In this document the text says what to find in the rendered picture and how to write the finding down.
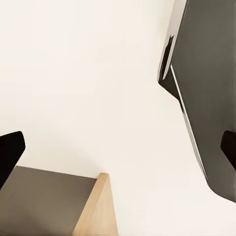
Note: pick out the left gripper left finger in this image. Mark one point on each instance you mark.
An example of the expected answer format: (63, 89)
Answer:
(12, 146)

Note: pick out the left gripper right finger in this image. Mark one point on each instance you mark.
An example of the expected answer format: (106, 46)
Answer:
(228, 146)

